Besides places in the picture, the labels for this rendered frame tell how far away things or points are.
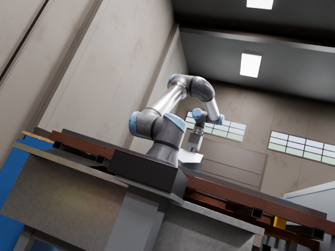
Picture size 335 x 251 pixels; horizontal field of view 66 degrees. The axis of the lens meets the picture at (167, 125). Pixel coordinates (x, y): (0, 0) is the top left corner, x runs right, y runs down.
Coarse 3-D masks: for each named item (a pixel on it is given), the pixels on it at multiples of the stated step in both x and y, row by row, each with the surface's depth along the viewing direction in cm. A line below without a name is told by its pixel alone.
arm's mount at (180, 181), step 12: (120, 156) 100; (132, 156) 99; (108, 168) 100; (120, 168) 99; (132, 168) 98; (144, 168) 97; (156, 168) 96; (168, 168) 95; (144, 180) 95; (156, 180) 94; (168, 180) 93; (180, 180) 103; (180, 192) 109
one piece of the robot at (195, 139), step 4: (192, 132) 187; (196, 132) 185; (192, 136) 185; (196, 136) 184; (200, 136) 183; (188, 140) 185; (192, 140) 184; (196, 140) 183; (200, 140) 185; (188, 144) 183; (192, 144) 182; (196, 144) 182; (200, 144) 187; (192, 148) 184; (196, 148) 182
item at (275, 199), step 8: (80, 136) 160; (88, 136) 159; (104, 144) 156; (112, 144) 156; (128, 152) 153; (136, 152) 152; (184, 168) 146; (200, 176) 144; (208, 176) 143; (224, 184) 141; (232, 184) 140; (200, 192) 202; (248, 192) 138; (256, 192) 138; (224, 200) 198; (272, 200) 136; (280, 200) 135; (296, 208) 133; (304, 208) 133; (272, 216) 187; (320, 216) 131
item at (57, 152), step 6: (42, 150) 140; (48, 150) 140; (54, 150) 140; (60, 150) 139; (60, 156) 138; (66, 156) 138; (72, 156) 138; (78, 156) 137; (78, 162) 136; (84, 162) 136; (90, 162) 135; (96, 162) 134
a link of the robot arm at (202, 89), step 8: (200, 80) 141; (192, 88) 141; (200, 88) 140; (208, 88) 142; (200, 96) 143; (208, 96) 144; (208, 104) 152; (208, 112) 162; (216, 112) 163; (208, 120) 176; (216, 120) 171
